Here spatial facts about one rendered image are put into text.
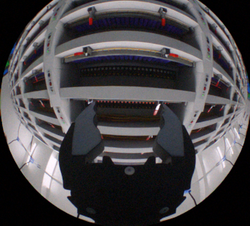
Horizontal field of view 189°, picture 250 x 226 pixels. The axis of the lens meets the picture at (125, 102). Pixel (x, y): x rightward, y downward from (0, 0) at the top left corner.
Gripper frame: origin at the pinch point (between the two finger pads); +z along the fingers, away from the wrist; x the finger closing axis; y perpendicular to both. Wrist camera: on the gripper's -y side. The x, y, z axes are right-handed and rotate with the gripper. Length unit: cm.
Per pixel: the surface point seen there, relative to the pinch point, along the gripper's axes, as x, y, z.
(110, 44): -6.1, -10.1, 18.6
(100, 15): -11.7, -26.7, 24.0
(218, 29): 62, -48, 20
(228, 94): 100, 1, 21
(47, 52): -34.8, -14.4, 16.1
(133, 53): 1.5, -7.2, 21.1
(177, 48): 15.9, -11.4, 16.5
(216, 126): 100, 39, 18
